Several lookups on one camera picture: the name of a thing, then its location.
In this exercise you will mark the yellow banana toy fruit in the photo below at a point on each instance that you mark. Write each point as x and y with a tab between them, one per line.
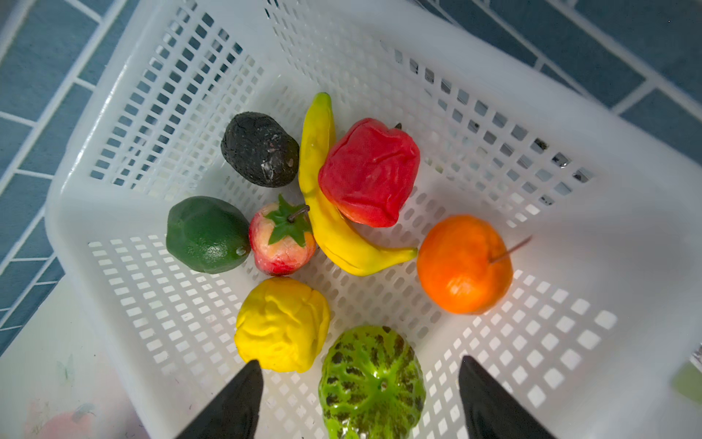
339	241

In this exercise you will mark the red wax apple toy fruit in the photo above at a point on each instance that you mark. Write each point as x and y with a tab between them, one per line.
282	238

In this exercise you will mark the light green bumpy toy fruit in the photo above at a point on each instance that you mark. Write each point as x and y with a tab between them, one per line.
372	385

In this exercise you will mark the white plastic mesh basket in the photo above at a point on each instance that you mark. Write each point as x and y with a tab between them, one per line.
348	219

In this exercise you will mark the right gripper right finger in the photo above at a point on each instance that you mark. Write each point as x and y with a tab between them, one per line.
490	411

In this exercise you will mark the orange toy fruit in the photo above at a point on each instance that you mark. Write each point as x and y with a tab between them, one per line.
464	265

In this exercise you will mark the yellow lemon toy fruit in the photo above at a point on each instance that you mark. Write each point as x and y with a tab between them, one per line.
283	324

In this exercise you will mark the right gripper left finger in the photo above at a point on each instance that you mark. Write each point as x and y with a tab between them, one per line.
235	411

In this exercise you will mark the black avocado toy fruit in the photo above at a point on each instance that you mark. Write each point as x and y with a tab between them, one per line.
260	150

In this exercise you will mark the red strawberry toy fruit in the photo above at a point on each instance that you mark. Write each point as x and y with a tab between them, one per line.
370	173

